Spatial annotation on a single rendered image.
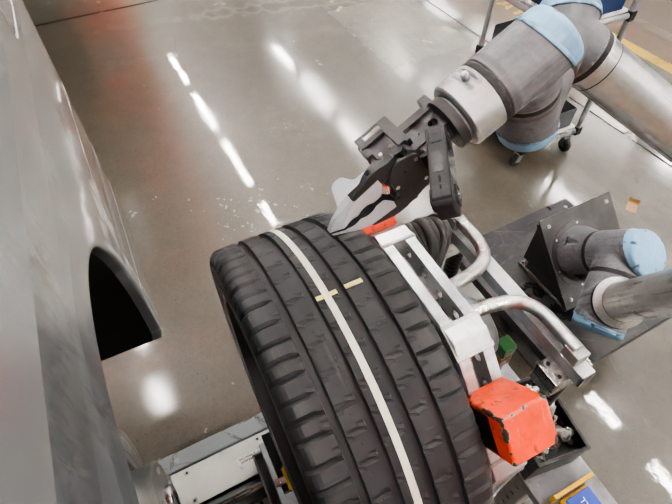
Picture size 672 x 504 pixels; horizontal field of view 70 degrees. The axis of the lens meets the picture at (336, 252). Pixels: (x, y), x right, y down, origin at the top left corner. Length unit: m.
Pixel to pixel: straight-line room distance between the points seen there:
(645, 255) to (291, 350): 1.26
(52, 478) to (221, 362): 1.69
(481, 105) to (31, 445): 0.53
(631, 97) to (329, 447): 0.68
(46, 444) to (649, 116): 0.88
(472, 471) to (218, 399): 1.33
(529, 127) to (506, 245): 1.27
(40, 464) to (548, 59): 0.61
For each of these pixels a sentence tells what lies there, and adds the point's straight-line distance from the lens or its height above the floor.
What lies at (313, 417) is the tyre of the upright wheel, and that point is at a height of 1.15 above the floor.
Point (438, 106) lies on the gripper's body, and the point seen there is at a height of 1.38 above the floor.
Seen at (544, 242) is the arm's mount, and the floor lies 0.48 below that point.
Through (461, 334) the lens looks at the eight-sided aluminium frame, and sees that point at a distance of 0.72.
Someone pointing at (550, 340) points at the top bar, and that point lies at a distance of 0.93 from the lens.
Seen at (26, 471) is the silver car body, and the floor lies 1.49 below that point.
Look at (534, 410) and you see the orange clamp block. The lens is 0.70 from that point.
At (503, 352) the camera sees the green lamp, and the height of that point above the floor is 0.65.
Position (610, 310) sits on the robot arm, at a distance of 1.55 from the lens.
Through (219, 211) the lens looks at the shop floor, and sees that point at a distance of 2.47.
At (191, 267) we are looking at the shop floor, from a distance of 2.27.
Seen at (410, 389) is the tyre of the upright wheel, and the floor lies 1.14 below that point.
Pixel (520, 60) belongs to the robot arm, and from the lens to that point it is 0.64.
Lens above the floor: 1.73
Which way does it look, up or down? 51 degrees down
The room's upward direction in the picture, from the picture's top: straight up
